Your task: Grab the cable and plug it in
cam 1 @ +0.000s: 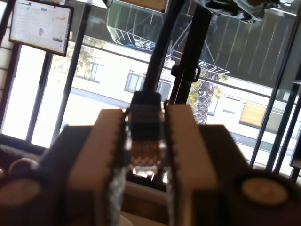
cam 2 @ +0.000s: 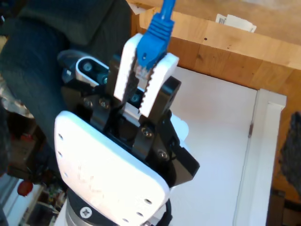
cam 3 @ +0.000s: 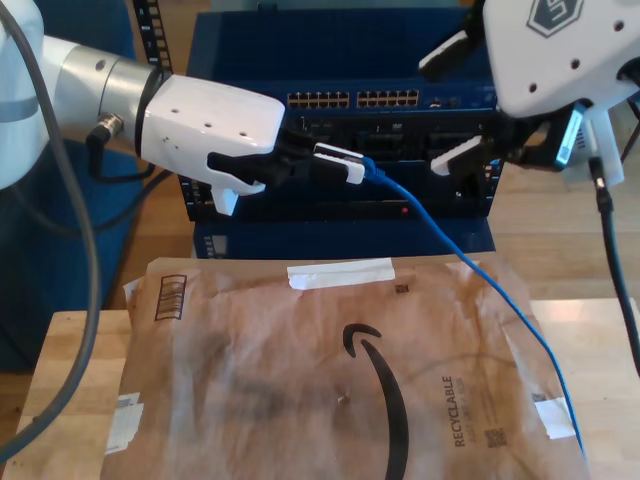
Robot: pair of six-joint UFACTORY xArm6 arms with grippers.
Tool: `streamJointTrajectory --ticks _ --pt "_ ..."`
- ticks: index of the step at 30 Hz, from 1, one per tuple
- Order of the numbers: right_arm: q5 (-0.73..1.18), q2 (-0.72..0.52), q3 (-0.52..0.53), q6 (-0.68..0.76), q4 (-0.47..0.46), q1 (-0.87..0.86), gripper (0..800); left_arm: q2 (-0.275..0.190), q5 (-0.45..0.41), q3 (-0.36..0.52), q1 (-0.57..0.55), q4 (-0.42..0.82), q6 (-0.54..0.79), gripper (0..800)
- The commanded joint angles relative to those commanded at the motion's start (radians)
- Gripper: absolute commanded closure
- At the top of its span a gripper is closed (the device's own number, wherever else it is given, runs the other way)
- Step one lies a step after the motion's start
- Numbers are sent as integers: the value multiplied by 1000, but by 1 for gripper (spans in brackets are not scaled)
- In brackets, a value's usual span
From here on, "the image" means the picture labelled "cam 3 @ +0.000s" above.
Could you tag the blue sofa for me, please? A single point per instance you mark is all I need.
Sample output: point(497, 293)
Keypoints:
point(50, 280)

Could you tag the brown paper mailer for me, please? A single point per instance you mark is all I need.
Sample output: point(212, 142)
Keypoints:
point(250, 400)

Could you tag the long white tape strip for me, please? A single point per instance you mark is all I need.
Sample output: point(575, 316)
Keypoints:
point(340, 274)

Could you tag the black rack frame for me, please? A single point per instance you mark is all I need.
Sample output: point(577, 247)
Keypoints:
point(155, 45)

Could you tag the blue network switch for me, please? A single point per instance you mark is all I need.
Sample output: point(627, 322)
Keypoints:
point(325, 50)

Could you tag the blue device under rack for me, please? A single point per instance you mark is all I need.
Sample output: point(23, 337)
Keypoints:
point(325, 240)

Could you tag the short white tape piece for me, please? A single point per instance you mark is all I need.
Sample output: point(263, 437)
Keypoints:
point(552, 419)

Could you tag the white paper label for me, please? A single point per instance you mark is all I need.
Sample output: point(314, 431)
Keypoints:
point(125, 425)

